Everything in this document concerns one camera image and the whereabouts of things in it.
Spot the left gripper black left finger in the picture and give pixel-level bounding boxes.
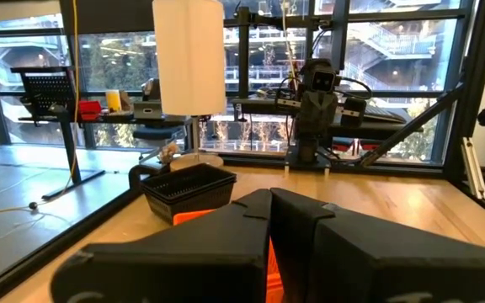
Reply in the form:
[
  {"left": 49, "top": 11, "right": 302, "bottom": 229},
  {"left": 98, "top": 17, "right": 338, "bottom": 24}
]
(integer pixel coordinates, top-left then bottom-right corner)
[{"left": 51, "top": 188, "right": 274, "bottom": 303}]

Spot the red box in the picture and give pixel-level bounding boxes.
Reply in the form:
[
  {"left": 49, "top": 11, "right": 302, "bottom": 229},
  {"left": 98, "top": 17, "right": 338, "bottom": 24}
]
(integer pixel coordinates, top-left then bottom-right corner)
[{"left": 77, "top": 99, "right": 103, "bottom": 122}]

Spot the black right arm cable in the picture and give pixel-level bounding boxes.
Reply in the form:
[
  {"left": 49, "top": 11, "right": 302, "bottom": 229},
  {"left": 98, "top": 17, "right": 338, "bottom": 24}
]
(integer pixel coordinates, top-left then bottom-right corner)
[{"left": 335, "top": 75, "right": 374, "bottom": 103}]

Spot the table lamp with white shade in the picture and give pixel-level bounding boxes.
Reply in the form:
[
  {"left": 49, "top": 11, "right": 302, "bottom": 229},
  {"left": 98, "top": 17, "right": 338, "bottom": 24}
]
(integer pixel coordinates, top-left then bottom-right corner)
[{"left": 151, "top": 0, "right": 227, "bottom": 172}]

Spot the small crumpled pale object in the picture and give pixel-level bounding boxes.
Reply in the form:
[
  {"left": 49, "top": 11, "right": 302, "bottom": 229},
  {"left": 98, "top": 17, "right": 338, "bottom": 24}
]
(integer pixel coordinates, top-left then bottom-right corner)
[{"left": 157, "top": 141, "right": 181, "bottom": 166}]

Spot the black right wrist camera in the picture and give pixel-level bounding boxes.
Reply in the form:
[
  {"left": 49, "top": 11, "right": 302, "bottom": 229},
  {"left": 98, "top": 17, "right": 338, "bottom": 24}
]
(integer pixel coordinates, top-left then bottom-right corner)
[{"left": 309, "top": 58, "right": 339, "bottom": 94}]

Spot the black vertical pole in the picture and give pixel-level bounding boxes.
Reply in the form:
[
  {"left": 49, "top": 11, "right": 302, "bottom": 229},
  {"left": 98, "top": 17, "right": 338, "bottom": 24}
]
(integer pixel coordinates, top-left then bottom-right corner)
[{"left": 236, "top": 5, "right": 253, "bottom": 100}]

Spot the yellow hanging cable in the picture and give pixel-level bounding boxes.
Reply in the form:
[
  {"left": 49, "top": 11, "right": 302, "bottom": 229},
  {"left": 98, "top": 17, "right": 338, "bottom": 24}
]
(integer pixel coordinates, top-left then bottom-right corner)
[{"left": 67, "top": 0, "right": 81, "bottom": 186}]

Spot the black office chair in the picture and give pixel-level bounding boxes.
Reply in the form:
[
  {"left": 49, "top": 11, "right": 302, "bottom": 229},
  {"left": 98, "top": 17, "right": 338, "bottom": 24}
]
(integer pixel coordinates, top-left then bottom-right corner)
[{"left": 131, "top": 125, "right": 185, "bottom": 163}]

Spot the grey device box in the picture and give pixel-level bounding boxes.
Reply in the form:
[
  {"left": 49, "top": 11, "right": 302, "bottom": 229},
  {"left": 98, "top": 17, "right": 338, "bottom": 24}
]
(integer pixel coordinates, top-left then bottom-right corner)
[{"left": 133, "top": 99, "right": 164, "bottom": 121}]

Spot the black frame post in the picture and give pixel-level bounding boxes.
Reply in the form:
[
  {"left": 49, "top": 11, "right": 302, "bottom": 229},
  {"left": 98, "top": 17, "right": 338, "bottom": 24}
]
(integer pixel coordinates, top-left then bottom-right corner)
[{"left": 443, "top": 0, "right": 485, "bottom": 183}]

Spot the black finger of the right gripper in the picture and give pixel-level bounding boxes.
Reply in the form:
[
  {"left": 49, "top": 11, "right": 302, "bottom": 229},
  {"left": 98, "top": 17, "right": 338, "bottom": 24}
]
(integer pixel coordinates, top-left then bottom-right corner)
[
  {"left": 300, "top": 92, "right": 321, "bottom": 136},
  {"left": 319, "top": 92, "right": 339, "bottom": 136}
]

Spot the black curved hook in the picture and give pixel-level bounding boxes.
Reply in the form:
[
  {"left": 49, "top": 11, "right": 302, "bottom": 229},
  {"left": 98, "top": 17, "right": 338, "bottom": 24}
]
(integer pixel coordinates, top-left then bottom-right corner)
[{"left": 127, "top": 163, "right": 171, "bottom": 191}]

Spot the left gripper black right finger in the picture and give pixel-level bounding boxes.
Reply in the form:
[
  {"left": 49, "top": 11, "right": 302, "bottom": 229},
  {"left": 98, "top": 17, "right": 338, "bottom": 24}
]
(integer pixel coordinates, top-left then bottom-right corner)
[{"left": 269, "top": 187, "right": 485, "bottom": 303}]

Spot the black diagonal frame strut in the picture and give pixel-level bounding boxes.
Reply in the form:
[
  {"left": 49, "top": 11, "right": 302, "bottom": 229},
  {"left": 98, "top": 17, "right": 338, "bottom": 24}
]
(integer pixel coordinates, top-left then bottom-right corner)
[{"left": 359, "top": 82, "right": 466, "bottom": 168}]

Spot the silver metal bracket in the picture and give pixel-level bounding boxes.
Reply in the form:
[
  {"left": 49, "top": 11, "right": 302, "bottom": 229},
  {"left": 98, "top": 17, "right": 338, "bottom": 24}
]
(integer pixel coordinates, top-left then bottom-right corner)
[{"left": 460, "top": 136, "right": 485, "bottom": 201}]

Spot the yellow cup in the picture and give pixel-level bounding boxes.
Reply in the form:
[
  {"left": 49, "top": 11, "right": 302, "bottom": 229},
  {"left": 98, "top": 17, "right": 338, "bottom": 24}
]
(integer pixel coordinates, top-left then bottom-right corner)
[{"left": 104, "top": 88, "right": 123, "bottom": 113}]

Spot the black perforated stand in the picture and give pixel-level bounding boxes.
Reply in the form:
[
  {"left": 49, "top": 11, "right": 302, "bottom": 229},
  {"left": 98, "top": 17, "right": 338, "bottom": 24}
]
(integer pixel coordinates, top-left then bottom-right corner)
[{"left": 9, "top": 66, "right": 77, "bottom": 118}]

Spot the white floor cable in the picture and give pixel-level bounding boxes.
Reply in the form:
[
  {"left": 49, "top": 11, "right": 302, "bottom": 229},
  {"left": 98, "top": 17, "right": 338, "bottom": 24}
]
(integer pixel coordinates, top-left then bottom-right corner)
[{"left": 0, "top": 200, "right": 77, "bottom": 247}]

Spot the black plastic basket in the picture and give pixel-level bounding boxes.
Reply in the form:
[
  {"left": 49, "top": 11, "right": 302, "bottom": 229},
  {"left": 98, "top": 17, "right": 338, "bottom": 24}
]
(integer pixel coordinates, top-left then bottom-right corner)
[
  {"left": 143, "top": 184, "right": 237, "bottom": 226},
  {"left": 140, "top": 162, "right": 238, "bottom": 195}
]

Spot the black desk with laptop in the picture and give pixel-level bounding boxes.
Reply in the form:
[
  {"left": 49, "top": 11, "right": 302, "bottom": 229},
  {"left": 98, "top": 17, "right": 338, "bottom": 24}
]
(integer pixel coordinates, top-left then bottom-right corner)
[{"left": 229, "top": 94, "right": 408, "bottom": 142}]

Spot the black standing desk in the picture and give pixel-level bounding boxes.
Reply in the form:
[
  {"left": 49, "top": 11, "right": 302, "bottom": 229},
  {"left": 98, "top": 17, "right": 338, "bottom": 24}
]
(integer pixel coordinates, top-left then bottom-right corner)
[{"left": 17, "top": 104, "right": 193, "bottom": 200}]

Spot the red plastic basket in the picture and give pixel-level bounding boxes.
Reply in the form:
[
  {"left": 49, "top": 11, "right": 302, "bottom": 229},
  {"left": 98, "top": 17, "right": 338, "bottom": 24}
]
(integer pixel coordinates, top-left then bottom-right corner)
[{"left": 172, "top": 208, "right": 286, "bottom": 303}]

